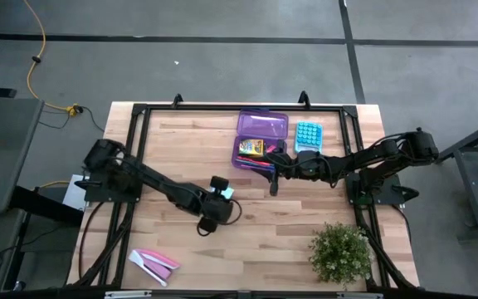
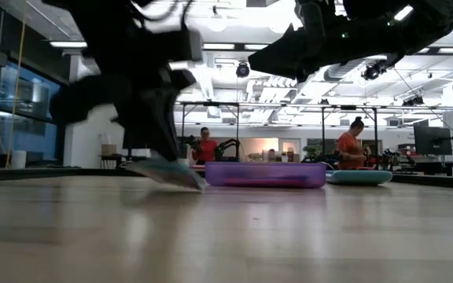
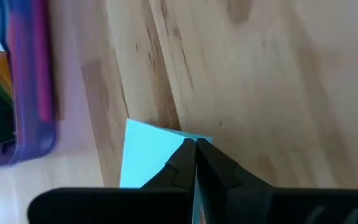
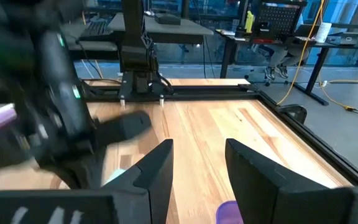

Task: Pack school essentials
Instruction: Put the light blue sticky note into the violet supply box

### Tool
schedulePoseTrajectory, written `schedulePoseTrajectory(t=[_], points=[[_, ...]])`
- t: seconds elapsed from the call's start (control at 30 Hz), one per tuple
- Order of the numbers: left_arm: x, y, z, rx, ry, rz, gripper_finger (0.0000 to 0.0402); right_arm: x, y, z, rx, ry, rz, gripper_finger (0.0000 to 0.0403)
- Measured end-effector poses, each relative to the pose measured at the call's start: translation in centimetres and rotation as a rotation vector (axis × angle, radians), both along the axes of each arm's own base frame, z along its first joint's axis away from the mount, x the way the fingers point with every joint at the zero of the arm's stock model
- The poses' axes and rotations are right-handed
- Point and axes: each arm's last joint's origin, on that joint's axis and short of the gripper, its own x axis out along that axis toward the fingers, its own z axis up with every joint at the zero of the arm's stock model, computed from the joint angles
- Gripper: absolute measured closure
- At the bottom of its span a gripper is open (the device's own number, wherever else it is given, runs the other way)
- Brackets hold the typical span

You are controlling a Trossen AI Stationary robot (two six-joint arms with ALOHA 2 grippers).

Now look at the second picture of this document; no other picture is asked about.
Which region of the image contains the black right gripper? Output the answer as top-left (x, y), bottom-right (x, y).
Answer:
top-left (248, 0), bottom-right (407, 82)

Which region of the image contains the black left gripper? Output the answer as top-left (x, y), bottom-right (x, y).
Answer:
top-left (51, 27), bottom-right (204, 162)

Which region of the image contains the green sticky note pad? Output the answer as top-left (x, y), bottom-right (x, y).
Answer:
top-left (125, 156), bottom-right (207, 193)

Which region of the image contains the purple plastic pencil case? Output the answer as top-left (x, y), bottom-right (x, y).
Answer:
top-left (204, 161), bottom-right (327, 189)

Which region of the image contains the person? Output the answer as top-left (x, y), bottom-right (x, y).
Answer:
top-left (336, 116), bottom-right (371, 171)
top-left (191, 126), bottom-right (219, 165)

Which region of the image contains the white cup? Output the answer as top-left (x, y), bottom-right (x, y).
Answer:
top-left (10, 149), bottom-right (28, 170)

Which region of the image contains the light blue calculator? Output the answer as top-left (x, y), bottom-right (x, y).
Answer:
top-left (326, 169), bottom-right (393, 187)

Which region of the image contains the black computer monitor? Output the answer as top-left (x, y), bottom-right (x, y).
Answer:
top-left (414, 125), bottom-right (453, 156)

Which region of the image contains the black ceiling dome camera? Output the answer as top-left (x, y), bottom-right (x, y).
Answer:
top-left (236, 61), bottom-right (251, 79)

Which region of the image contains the black background workstation frame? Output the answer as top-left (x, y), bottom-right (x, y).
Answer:
top-left (177, 101), bottom-right (240, 162)
top-left (320, 104), bottom-right (380, 166)

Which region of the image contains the yellow hanging cable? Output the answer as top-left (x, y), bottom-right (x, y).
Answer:
top-left (6, 0), bottom-right (28, 166)

